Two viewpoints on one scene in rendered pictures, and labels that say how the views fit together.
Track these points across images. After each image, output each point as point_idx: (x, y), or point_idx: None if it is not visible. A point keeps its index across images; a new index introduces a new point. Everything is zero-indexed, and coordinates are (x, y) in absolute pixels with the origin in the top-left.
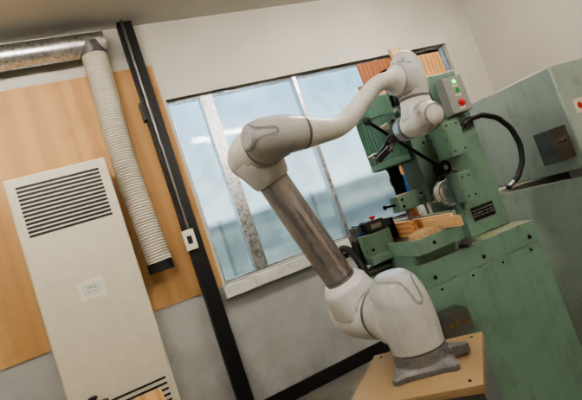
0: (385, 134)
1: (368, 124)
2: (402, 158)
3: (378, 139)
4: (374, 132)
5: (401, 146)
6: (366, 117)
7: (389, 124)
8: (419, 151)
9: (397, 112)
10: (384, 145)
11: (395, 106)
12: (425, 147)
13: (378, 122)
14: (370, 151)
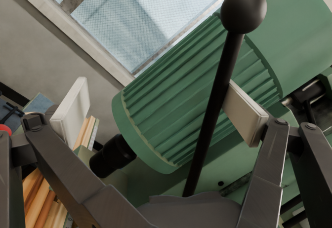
0: (207, 113)
1: (230, 22)
2: (158, 165)
3: (188, 85)
4: (209, 66)
5: (191, 150)
6: None
7: (269, 141)
8: (197, 183)
9: (278, 106)
10: (71, 196)
11: (290, 93)
12: (210, 189)
13: (243, 66)
14: (155, 73)
